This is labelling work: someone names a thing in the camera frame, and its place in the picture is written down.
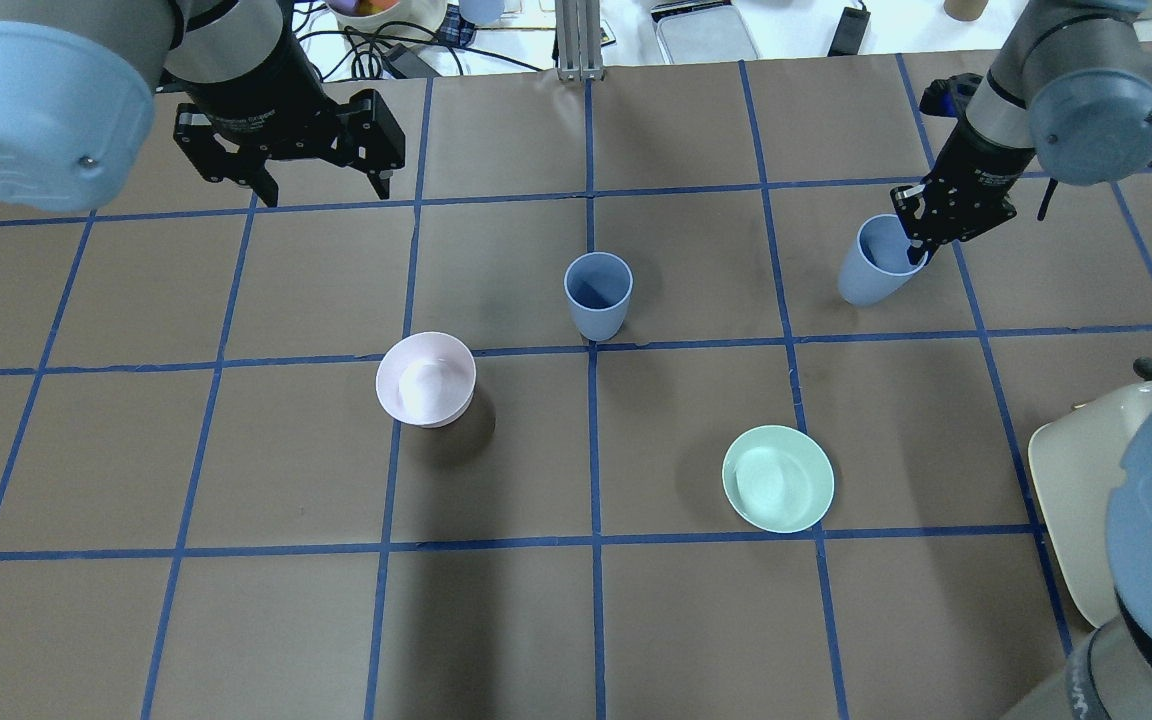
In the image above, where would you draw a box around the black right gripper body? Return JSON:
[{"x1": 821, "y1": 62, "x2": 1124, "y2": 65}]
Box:
[{"x1": 890, "y1": 120, "x2": 1020, "y2": 251}]

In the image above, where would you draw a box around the pink bowl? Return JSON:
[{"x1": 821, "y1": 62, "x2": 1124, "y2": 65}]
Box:
[{"x1": 376, "y1": 332, "x2": 477, "y2": 429}]

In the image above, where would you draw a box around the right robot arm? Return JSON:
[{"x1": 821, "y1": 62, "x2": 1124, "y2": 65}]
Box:
[{"x1": 893, "y1": 1, "x2": 1152, "y2": 719}]

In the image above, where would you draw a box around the green bowl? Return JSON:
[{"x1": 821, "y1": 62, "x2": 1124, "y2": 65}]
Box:
[{"x1": 721, "y1": 425, "x2": 836, "y2": 535}]

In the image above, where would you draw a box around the grey digital scale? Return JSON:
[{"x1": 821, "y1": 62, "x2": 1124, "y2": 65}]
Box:
[{"x1": 650, "y1": 1, "x2": 760, "y2": 65}]

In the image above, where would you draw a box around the blue cup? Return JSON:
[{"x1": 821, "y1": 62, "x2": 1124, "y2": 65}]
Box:
[
  {"x1": 562, "y1": 251, "x2": 634, "y2": 342},
  {"x1": 838, "y1": 214, "x2": 929, "y2": 306}
]

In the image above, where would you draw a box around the aluminium frame post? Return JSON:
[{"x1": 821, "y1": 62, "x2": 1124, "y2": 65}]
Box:
[{"x1": 554, "y1": 0, "x2": 605, "y2": 83}]

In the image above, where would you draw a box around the white toaster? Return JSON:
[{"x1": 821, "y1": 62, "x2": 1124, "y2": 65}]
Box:
[{"x1": 1026, "y1": 381, "x2": 1152, "y2": 628}]

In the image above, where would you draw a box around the black power adapter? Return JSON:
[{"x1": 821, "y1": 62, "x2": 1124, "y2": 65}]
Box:
[{"x1": 827, "y1": 3, "x2": 870, "y2": 56}]

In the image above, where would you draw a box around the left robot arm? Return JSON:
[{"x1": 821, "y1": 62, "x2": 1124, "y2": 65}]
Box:
[{"x1": 0, "y1": 1, "x2": 406, "y2": 211}]

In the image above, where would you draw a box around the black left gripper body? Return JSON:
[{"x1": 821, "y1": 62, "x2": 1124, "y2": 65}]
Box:
[{"x1": 172, "y1": 85, "x2": 407, "y2": 188}]

